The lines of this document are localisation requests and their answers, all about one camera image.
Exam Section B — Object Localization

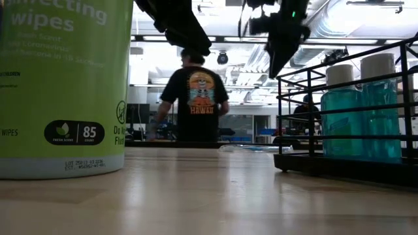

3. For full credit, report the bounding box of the blue mouthwash bottle white cap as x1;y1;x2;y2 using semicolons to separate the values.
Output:
320;64;364;161
360;53;402;164

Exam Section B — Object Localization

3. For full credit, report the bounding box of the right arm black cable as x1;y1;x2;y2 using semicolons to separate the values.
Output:
237;0;252;39

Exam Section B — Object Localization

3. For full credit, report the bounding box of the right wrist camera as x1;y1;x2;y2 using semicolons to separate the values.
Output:
248;12;272;37

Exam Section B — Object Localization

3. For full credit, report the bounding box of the disinfecting wipes canister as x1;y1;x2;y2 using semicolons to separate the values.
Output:
0;0;134;180

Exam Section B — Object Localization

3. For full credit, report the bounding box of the black overhead beam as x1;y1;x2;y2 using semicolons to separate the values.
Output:
130;34;418;46

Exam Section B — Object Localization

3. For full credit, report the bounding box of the black ceiling track light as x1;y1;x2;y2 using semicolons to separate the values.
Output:
322;48;349;65

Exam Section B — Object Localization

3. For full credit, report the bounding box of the black wire caddy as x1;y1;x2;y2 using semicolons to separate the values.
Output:
273;35;418;189

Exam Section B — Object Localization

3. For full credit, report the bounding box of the person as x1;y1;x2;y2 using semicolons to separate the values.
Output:
292;94;323;136
146;48;230;143

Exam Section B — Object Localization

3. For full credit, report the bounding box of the black computer monitor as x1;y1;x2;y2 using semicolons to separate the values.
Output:
126;103;150;124

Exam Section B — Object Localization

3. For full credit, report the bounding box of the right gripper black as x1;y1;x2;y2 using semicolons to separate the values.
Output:
265;24;311;79

